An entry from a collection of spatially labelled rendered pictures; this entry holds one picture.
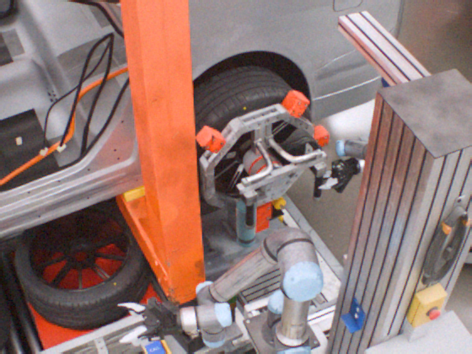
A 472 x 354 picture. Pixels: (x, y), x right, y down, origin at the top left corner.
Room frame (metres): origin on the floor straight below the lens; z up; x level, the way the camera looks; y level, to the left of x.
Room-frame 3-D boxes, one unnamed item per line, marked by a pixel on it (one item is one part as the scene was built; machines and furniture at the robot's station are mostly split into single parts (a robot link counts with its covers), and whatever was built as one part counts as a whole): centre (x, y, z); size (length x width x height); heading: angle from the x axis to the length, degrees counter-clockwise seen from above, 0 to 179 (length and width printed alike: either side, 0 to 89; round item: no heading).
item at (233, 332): (1.48, 0.22, 0.44); 0.43 x 0.17 x 0.03; 118
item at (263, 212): (2.20, -0.06, 0.48); 0.16 x 0.12 x 0.17; 28
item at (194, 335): (1.50, 0.18, 0.51); 0.20 x 0.14 x 0.13; 127
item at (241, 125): (2.16, -0.08, 0.85); 0.54 x 0.07 x 0.54; 118
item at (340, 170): (2.10, -0.46, 0.86); 0.12 x 0.08 x 0.09; 118
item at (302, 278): (1.16, -0.17, 1.19); 0.15 x 0.12 x 0.55; 9
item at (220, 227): (2.31, 0.00, 0.32); 0.40 x 0.30 x 0.28; 118
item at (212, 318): (1.12, 0.09, 1.21); 0.11 x 0.08 x 0.09; 99
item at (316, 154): (2.10, -0.22, 1.03); 0.19 x 0.18 x 0.11; 28
